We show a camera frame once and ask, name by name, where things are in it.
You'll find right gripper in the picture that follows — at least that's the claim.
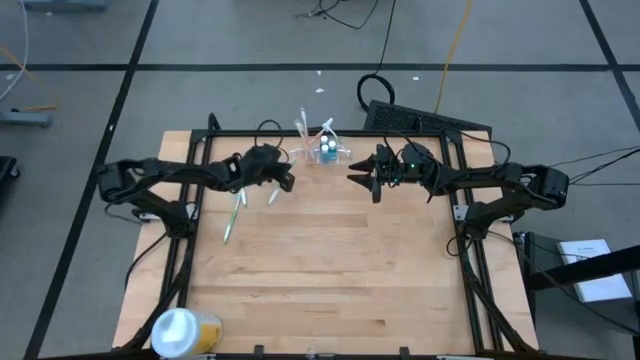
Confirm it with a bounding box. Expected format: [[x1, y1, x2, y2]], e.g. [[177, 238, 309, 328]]
[[346, 142, 442, 204]]

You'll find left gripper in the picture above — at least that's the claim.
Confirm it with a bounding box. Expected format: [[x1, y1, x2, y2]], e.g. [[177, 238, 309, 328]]
[[227, 143, 296, 194]]

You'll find clear acrylic organizer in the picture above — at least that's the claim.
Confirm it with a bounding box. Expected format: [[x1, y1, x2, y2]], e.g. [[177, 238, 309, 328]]
[[288, 130, 354, 166]]

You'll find black perforated metal case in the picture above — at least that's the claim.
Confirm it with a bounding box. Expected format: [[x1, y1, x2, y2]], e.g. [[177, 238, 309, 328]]
[[362, 99, 494, 137]]

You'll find black side stand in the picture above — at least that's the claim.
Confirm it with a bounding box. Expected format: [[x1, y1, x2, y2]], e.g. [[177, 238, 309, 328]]
[[519, 230, 640, 360]]

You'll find grey-blue table foot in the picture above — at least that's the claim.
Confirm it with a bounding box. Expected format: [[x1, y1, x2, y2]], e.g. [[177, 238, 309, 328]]
[[17, 0, 109, 14], [0, 110, 52, 129]]

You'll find black caster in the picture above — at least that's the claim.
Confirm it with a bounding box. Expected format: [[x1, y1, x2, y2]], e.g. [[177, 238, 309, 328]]
[[0, 155, 21, 196]]

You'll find white booklet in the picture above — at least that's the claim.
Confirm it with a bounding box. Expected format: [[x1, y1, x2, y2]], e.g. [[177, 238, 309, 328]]
[[556, 238, 634, 304]]

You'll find black coiled cable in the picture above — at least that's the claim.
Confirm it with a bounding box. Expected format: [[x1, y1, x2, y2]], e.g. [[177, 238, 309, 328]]
[[356, 0, 399, 114]]

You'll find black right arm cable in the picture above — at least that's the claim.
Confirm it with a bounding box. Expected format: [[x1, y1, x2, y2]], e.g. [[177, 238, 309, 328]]
[[439, 128, 514, 166]]

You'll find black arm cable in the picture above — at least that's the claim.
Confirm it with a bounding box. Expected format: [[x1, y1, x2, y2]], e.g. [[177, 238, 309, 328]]
[[123, 230, 171, 292], [439, 128, 514, 166]]

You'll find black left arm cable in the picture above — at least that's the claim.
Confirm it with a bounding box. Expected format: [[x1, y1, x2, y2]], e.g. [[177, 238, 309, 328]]
[[123, 230, 171, 292]]

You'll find yellow cable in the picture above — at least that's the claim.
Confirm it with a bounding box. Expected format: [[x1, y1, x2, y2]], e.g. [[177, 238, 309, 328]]
[[433, 0, 475, 114]]

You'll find black cable tangle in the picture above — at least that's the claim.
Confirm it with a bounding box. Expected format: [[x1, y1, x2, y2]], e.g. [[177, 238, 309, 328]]
[[294, 0, 381, 30]]

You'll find orange cable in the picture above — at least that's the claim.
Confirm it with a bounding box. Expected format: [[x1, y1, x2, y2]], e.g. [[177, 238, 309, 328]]
[[0, 43, 61, 113]]

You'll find white cable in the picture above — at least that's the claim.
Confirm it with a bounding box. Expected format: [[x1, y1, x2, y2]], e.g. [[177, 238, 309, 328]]
[[0, 0, 30, 103]]

